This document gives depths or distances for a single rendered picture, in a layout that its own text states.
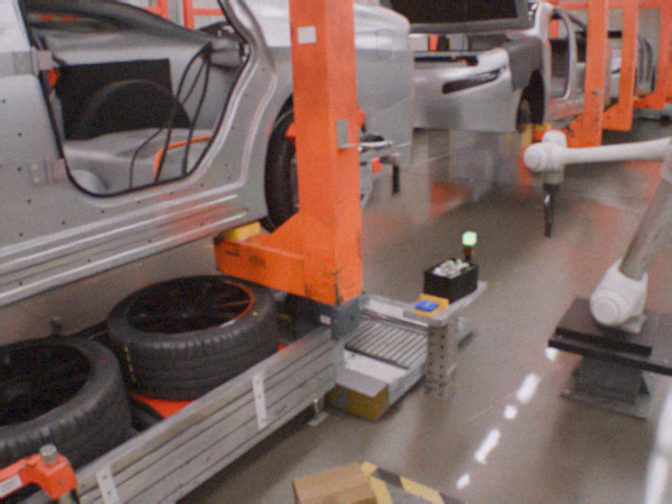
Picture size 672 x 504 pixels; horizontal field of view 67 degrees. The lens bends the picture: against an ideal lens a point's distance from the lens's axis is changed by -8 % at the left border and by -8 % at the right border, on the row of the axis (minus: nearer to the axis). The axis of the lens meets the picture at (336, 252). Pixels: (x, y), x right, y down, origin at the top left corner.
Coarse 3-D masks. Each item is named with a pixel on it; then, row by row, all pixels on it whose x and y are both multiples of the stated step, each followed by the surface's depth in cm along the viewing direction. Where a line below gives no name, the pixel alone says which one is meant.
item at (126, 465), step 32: (288, 352) 196; (320, 352) 210; (224, 384) 177; (256, 384) 182; (192, 416) 162; (224, 416) 173; (128, 448) 146; (160, 448) 154; (96, 480) 137; (128, 480) 146
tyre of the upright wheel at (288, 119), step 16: (272, 128) 245; (288, 128) 240; (272, 144) 241; (288, 144) 238; (272, 160) 238; (288, 160) 239; (272, 176) 239; (288, 176) 241; (272, 192) 241; (288, 192) 243; (272, 208) 246; (288, 208) 245
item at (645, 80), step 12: (564, 36) 1072; (576, 36) 1133; (612, 36) 1137; (636, 48) 965; (648, 48) 1188; (636, 60) 940; (648, 60) 1131; (612, 72) 903; (636, 72) 960; (648, 72) 1121; (612, 84) 909; (636, 84) 977; (648, 84) 1120; (612, 96) 920
